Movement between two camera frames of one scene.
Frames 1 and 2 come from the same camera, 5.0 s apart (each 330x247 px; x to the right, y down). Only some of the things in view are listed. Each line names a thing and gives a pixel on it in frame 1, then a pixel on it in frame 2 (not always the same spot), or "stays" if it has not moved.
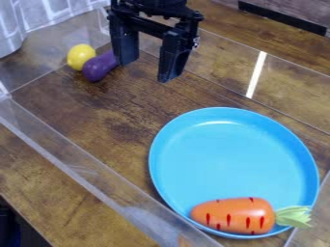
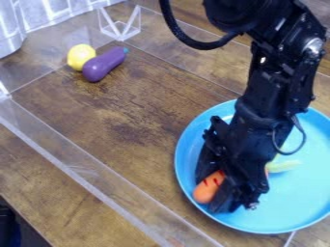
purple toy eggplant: x=96 y=66 stays
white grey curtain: x=22 y=15 stays
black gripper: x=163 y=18 → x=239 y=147
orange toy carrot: x=245 y=215 → x=205 y=185
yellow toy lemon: x=77 y=56 stays
